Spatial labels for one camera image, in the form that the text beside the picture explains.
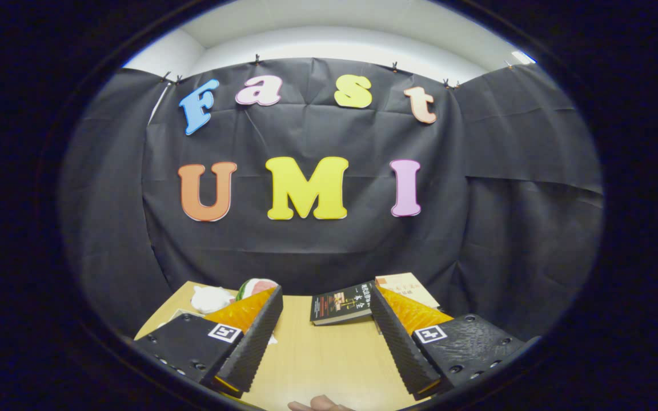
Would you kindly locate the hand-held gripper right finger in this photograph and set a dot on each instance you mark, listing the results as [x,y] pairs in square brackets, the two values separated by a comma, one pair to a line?
[400,345]

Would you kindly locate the beige cover book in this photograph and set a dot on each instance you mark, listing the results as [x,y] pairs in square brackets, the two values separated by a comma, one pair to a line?
[409,288]

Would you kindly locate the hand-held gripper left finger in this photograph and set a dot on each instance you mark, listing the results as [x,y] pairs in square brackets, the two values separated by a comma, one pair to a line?
[252,348]

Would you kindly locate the white plush toy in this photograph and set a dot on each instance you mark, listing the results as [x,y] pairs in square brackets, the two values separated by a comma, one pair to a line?
[210,299]

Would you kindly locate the watermelon slice plush toy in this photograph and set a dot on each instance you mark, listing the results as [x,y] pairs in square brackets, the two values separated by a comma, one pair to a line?
[255,287]

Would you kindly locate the black cover book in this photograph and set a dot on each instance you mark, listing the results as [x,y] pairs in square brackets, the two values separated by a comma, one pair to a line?
[340,302]

